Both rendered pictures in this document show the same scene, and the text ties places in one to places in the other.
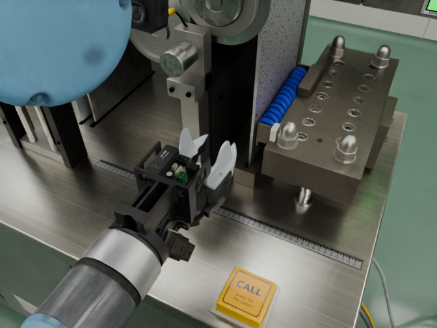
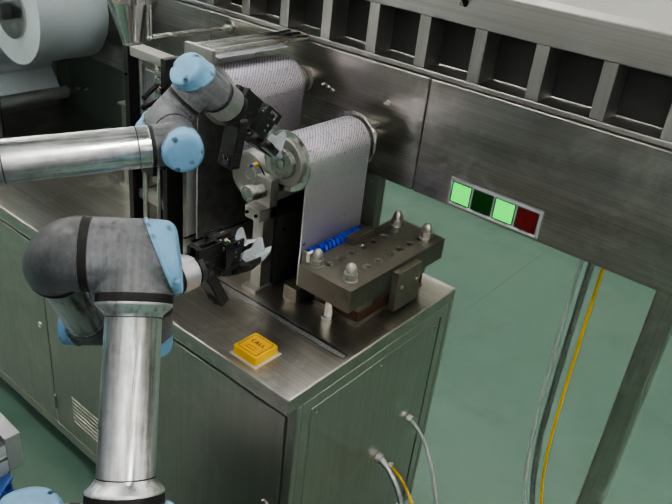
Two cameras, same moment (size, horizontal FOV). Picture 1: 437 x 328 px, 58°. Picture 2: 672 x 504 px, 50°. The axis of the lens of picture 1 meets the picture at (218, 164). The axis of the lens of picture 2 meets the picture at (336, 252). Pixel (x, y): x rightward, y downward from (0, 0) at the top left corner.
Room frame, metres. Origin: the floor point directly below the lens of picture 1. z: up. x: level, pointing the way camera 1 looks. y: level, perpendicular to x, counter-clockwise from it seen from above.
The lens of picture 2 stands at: (-0.95, -0.43, 1.89)
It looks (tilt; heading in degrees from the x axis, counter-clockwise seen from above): 29 degrees down; 11
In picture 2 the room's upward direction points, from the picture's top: 7 degrees clockwise
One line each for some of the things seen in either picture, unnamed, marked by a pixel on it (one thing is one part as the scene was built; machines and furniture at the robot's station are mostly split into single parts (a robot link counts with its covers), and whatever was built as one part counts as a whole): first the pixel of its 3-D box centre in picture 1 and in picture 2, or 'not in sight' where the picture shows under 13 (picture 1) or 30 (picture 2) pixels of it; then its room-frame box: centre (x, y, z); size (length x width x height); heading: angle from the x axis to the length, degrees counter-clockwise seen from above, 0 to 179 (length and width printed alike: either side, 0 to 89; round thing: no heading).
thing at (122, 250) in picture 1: (120, 262); (183, 272); (0.22, 0.10, 1.11); 0.08 x 0.05 x 0.08; 64
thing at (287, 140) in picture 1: (288, 133); (317, 257); (0.49, -0.12, 1.05); 0.04 x 0.04 x 0.04
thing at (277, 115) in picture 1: (285, 97); (336, 242); (0.63, -0.13, 1.03); 0.21 x 0.04 x 0.03; 154
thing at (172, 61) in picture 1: (174, 62); (249, 193); (0.51, 0.06, 1.18); 0.04 x 0.02 x 0.04; 64
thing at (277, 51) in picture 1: (279, 56); (333, 210); (0.65, -0.11, 1.11); 0.23 x 0.01 x 0.18; 154
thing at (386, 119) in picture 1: (381, 133); (405, 285); (0.60, -0.33, 0.97); 0.10 x 0.03 x 0.11; 154
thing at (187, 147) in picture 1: (187, 145); (241, 239); (0.40, 0.04, 1.11); 0.09 x 0.03 x 0.06; 163
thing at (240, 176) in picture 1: (270, 135); (326, 274); (0.64, -0.11, 0.92); 0.28 x 0.04 x 0.04; 154
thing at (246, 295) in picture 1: (246, 296); (255, 349); (0.28, -0.04, 0.91); 0.07 x 0.07 x 0.02; 64
